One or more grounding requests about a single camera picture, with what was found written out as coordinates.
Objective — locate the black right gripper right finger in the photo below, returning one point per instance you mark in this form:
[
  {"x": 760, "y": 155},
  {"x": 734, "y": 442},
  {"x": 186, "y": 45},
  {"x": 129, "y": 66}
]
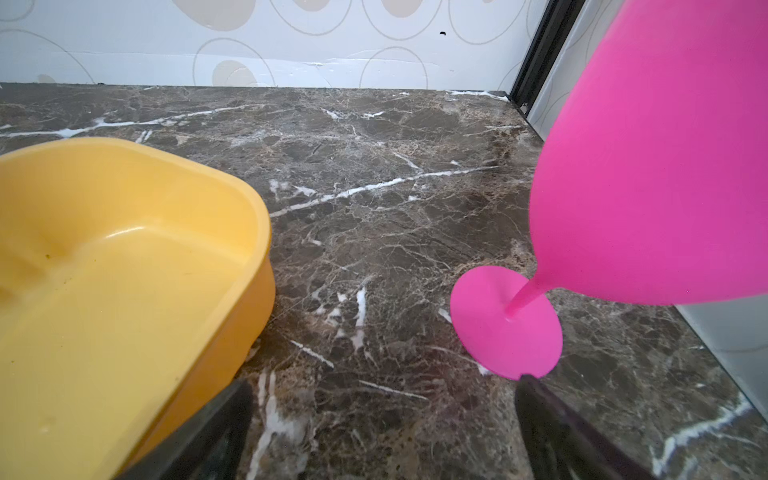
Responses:
[{"x": 560, "y": 444}]

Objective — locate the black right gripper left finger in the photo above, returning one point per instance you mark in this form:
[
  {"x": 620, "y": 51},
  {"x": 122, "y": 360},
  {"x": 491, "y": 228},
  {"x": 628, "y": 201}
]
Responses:
[{"x": 209, "y": 445}]

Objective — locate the right yellow plastic bin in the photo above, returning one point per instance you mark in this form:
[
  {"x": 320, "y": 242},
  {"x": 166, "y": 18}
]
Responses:
[{"x": 133, "y": 284}]

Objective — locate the pink plastic goblet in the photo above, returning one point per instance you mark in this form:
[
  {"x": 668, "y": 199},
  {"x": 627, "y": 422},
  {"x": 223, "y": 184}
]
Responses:
[{"x": 651, "y": 187}]

